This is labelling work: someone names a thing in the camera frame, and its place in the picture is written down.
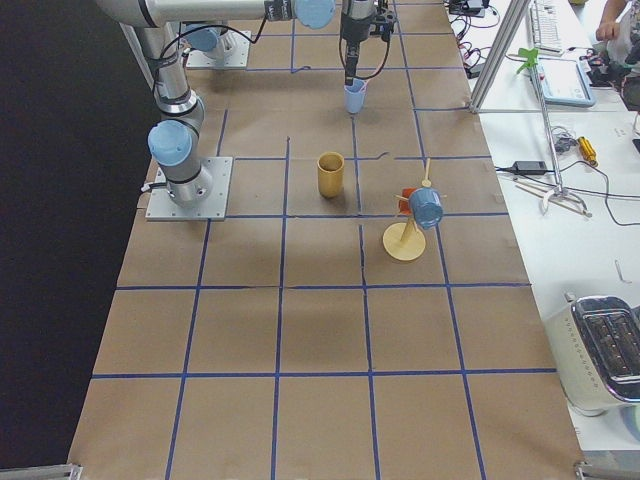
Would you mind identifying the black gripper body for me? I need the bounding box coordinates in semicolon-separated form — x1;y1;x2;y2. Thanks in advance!
340;0;375;44

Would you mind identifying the light blue plastic cup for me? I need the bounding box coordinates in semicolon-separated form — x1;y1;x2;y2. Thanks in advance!
344;78;368;115

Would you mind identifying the bamboo chopstick holder cup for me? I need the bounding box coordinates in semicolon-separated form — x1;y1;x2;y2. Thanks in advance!
317;151;345;199

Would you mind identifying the person hand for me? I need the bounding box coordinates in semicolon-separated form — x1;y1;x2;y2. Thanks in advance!
595;20;620;41

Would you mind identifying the orange mug on stand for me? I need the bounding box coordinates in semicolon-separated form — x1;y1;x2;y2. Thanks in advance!
398;187;416;215

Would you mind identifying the blue mug on stand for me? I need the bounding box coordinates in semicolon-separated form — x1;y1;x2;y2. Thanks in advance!
409;187;444;230

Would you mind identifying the green clip on stand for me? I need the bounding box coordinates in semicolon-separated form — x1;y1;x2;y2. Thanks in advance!
516;48;539;74

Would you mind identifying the white keyboard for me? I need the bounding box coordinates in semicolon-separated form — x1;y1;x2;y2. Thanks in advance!
527;0;564;55

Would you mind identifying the wooden mug tree stand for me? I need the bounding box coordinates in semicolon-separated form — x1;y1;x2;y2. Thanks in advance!
382;158;435;262

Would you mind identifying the black power adapter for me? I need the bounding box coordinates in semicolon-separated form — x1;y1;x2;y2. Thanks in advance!
513;161;548;176

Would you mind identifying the blue framed tablet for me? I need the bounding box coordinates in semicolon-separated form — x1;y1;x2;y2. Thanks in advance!
538;57;596;108

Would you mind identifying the thin metal stand pole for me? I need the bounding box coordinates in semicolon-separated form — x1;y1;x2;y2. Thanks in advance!
529;65;572;193

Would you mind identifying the hex key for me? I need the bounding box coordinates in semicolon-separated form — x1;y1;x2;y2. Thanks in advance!
614;259;629;283

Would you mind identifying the silver toaster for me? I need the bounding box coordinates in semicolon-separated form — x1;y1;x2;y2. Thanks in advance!
543;295;639;416

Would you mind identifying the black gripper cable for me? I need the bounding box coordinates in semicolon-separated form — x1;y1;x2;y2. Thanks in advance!
355;19;393;81

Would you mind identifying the aluminium frame post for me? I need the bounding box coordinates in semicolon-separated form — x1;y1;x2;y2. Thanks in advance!
468;0;529;113

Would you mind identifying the yellow handled tool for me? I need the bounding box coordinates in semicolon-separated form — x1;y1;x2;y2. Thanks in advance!
577;136;598;167

